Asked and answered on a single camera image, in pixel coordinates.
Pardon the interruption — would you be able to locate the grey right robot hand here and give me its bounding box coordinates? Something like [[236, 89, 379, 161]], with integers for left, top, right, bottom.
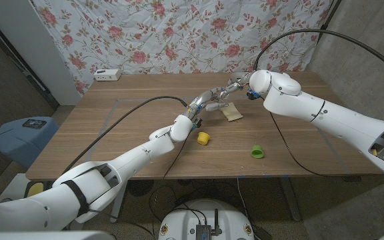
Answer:
[[219, 71, 253, 100]]

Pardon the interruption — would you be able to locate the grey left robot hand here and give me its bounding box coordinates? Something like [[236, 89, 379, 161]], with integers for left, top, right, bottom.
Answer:
[[185, 87, 229, 121]]

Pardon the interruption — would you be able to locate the yellow sponge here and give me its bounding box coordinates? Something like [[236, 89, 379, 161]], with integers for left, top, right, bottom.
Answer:
[[221, 101, 244, 122]]

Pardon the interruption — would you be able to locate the yellow plastic cup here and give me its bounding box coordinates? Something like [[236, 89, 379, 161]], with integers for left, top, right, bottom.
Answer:
[[197, 131, 211, 146]]

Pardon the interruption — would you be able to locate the green plastic cup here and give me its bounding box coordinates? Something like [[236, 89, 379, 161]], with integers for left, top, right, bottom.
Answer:
[[251, 144, 265, 159]]

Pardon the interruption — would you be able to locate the floral backdrop cloth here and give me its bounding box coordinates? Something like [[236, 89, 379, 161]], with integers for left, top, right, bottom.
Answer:
[[31, 0, 333, 96]]

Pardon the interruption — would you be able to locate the white power strip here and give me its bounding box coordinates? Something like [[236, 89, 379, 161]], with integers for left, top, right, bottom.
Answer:
[[93, 69, 122, 82]]

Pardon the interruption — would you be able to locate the black round floor base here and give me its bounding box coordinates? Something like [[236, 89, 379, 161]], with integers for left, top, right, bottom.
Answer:
[[127, 179, 155, 197]]

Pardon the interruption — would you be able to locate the black backdrop stand pole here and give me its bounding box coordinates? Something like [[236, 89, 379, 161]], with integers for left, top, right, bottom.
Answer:
[[317, 0, 343, 33]]

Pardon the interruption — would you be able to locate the white robot torso base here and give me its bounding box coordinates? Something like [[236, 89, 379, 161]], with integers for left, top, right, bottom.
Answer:
[[158, 199, 255, 240]]

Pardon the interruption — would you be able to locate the grey table leg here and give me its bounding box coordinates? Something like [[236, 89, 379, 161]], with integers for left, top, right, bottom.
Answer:
[[280, 177, 302, 223]]

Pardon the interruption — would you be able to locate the white table leg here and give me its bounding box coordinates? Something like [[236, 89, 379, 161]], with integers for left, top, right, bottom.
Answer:
[[109, 186, 129, 224]]

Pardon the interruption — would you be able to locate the black phone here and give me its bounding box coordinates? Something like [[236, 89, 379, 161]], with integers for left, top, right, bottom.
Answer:
[[22, 119, 47, 129]]

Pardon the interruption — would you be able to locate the blue plastic stool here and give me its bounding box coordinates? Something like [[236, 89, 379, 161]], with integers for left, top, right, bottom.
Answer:
[[0, 116, 59, 169]]

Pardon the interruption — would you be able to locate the black pedal with yellow pads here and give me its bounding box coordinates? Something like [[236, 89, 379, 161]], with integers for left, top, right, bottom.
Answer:
[[23, 181, 45, 198]]

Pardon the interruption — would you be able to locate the white robot chest edge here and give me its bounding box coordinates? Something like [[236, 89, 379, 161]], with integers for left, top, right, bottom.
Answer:
[[0, 231, 115, 240]]

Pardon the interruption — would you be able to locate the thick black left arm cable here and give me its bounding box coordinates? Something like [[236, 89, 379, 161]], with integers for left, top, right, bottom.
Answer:
[[61, 95, 189, 175]]

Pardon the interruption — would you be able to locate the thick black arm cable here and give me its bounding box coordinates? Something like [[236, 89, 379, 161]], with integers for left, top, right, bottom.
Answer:
[[61, 95, 189, 175], [253, 29, 384, 80]]

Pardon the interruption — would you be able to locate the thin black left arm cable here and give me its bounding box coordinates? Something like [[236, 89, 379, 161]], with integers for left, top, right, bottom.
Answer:
[[151, 133, 190, 240]]

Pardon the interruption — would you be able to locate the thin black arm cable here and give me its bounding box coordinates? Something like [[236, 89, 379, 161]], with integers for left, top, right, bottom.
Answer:
[[260, 96, 384, 177], [151, 133, 190, 240]]

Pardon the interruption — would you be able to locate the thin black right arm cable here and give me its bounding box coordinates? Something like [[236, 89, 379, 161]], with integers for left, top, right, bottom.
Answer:
[[260, 96, 384, 177]]

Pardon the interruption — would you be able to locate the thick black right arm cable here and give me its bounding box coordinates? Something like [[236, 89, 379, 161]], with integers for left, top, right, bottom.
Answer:
[[253, 29, 384, 80]]

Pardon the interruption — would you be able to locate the black floor cable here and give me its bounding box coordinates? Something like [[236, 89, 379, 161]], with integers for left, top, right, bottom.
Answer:
[[147, 181, 256, 231]]

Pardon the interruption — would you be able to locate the white wall panel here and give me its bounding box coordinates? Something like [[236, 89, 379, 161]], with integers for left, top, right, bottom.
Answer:
[[0, 0, 81, 106]]

